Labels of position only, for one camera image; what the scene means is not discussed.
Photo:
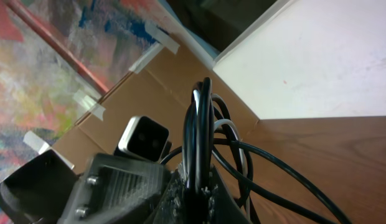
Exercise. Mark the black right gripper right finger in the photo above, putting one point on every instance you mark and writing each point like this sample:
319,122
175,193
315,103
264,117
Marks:
222,207

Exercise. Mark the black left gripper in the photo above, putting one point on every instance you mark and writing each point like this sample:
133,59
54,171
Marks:
111,190

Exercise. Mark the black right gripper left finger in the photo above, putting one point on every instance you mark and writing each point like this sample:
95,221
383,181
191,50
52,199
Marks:
163,193

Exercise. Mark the brown cardboard sheet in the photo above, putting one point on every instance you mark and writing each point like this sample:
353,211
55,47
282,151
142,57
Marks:
149,102

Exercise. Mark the colourful abstract painting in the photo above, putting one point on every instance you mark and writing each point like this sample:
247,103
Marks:
71,72

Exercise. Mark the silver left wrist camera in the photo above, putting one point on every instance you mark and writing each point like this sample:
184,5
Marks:
144,139

